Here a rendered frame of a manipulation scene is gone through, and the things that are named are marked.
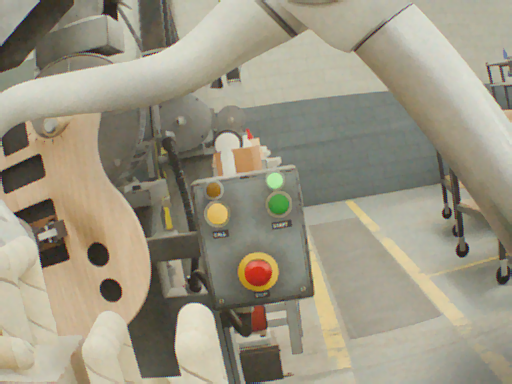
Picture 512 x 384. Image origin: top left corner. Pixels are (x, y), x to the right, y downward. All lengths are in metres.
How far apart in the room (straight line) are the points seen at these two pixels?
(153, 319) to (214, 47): 0.85
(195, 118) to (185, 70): 3.90
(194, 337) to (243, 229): 1.04
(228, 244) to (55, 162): 0.33
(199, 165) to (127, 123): 3.50
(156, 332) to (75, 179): 0.44
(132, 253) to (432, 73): 0.74
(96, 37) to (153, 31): 3.17
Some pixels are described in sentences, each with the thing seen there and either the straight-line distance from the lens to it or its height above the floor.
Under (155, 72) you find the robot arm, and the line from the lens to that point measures 1.41.
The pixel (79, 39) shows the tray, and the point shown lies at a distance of 2.04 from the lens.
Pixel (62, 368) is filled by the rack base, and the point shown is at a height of 1.02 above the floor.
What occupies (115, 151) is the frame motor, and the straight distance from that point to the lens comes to 1.97.
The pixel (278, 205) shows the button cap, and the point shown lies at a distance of 1.94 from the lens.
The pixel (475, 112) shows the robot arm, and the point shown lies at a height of 1.18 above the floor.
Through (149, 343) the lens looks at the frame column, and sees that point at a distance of 2.15.
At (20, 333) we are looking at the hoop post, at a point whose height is 1.06.
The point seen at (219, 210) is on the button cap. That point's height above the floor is 1.07.
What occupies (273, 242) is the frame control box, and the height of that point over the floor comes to 1.02.
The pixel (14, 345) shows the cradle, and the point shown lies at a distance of 0.92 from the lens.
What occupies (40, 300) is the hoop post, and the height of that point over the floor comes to 1.07.
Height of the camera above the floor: 1.19
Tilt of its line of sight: 3 degrees down
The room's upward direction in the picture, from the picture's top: 9 degrees counter-clockwise
